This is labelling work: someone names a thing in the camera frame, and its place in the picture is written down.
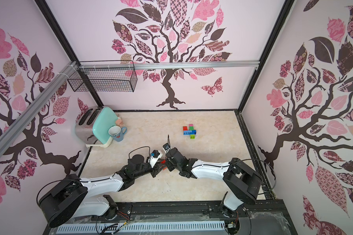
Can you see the blue long lego brick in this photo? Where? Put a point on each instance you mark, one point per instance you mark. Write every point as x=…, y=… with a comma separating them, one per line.
x=189, y=132

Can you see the white slotted cable duct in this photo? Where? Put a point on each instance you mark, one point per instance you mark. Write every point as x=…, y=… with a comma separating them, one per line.
x=139, y=228

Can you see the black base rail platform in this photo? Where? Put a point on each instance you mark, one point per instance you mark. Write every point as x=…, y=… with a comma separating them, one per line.
x=266, y=217

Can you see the blue floral mug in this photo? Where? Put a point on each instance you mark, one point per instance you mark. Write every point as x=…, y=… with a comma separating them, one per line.
x=117, y=133

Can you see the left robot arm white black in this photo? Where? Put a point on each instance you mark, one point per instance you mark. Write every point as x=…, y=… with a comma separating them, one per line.
x=75, y=197

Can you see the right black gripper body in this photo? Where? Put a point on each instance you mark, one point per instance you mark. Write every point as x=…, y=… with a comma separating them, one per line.
x=170, y=162

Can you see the pink patterned small jar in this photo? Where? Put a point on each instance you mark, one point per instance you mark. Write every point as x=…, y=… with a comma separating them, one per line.
x=119, y=122

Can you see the aluminium frame rail back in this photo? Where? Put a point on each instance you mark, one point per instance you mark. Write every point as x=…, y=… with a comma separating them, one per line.
x=179, y=65

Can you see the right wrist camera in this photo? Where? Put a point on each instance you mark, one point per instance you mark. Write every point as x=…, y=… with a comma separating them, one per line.
x=166, y=147

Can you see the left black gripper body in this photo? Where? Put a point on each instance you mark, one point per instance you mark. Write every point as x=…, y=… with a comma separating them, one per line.
x=147, y=168

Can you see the mint green toaster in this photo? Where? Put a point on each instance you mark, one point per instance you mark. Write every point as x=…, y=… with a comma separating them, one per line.
x=93, y=126

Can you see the aluminium frame rail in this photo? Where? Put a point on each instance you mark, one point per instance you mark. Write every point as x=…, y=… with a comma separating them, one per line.
x=9, y=136
x=179, y=65

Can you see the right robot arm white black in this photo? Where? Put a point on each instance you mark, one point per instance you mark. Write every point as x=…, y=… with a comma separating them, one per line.
x=243, y=181

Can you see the black wire basket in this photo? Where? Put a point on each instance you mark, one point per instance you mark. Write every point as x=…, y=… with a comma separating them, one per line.
x=104, y=76

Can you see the aluminium frame rail left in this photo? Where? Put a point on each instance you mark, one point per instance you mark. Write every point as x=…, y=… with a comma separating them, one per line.
x=9, y=136

